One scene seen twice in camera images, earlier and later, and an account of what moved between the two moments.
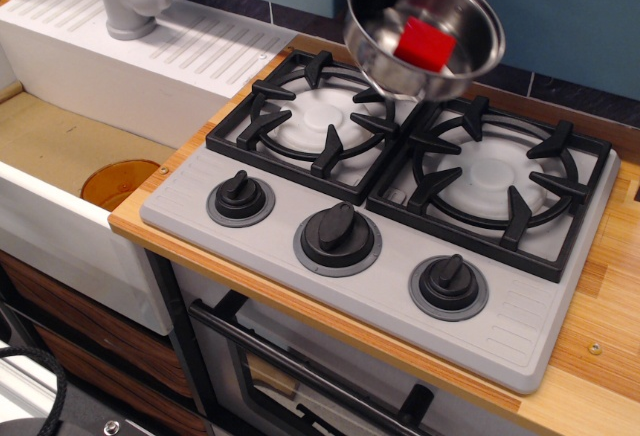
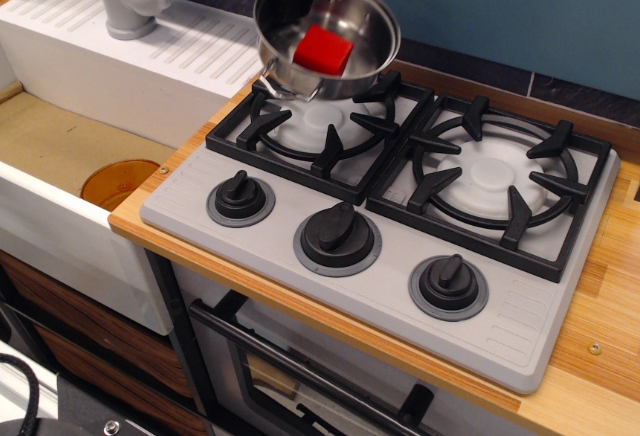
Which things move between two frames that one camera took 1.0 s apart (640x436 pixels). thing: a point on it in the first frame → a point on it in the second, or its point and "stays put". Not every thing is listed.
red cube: x=424 y=45 → x=322 y=49
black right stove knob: x=448 y=288 stays put
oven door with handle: x=269 y=368 stays put
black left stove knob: x=240 y=202 stays put
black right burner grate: x=505 y=185 stays put
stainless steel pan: x=430 y=50 → x=352 y=38
